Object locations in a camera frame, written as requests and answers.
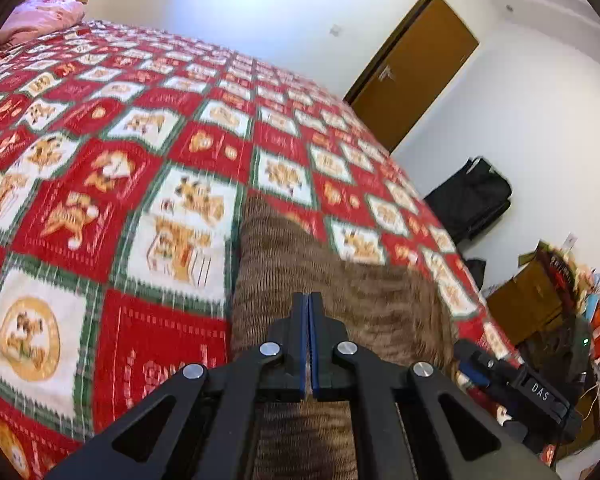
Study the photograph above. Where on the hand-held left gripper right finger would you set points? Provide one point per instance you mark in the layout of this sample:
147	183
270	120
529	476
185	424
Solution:
314	355

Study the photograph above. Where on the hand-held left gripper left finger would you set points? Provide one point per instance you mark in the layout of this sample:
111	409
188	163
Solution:
300	345

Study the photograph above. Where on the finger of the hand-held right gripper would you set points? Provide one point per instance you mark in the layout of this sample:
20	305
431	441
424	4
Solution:
472	367

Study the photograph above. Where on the brown knitted garment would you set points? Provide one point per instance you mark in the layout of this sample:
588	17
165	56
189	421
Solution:
380	300

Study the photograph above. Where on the dark backpack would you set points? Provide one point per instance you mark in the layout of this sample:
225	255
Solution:
555	350

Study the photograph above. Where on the brown cardboard box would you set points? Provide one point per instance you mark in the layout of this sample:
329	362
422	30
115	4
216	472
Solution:
520	300

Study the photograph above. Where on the black bag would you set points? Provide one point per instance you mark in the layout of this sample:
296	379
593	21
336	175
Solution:
472	200

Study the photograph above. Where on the red checkered printed blanket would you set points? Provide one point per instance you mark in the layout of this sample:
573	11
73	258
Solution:
130	170

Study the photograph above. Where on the brown wooden door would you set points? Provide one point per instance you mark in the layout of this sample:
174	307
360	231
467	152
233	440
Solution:
420	75

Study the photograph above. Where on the pink pillow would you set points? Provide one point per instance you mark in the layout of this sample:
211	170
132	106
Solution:
40	15

